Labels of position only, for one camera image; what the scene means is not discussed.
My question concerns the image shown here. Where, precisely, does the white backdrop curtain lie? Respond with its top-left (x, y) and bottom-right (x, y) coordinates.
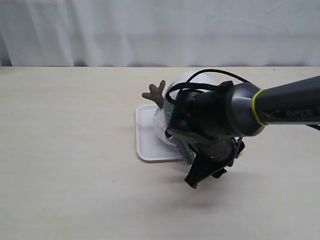
top-left (0, 0), bottom-right (320, 67)

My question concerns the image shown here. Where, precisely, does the teal fuzzy scarf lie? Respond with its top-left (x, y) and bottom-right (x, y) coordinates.
top-left (162, 82), bottom-right (196, 165)

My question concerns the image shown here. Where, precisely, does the white snowman plush toy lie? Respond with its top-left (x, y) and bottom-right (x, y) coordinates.
top-left (141, 70), bottom-right (216, 148)

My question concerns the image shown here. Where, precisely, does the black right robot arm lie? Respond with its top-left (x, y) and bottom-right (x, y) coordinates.
top-left (166, 76), bottom-right (320, 188)

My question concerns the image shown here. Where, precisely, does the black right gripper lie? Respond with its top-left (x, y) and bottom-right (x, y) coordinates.
top-left (166, 81), bottom-right (245, 189)

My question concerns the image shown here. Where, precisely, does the white plastic tray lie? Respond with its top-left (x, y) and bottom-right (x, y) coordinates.
top-left (135, 104), bottom-right (183, 164)

